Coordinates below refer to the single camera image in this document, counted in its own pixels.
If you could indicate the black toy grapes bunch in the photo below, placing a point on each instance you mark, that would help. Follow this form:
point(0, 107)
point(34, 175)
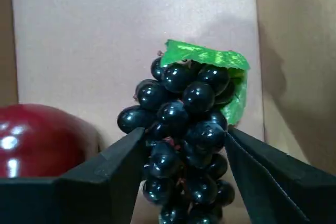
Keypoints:
point(197, 98)

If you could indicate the red toy apple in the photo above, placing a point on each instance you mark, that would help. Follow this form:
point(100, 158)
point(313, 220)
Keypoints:
point(39, 129)

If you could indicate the pink cardboard bin box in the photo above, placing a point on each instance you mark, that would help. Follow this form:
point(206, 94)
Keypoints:
point(105, 24)

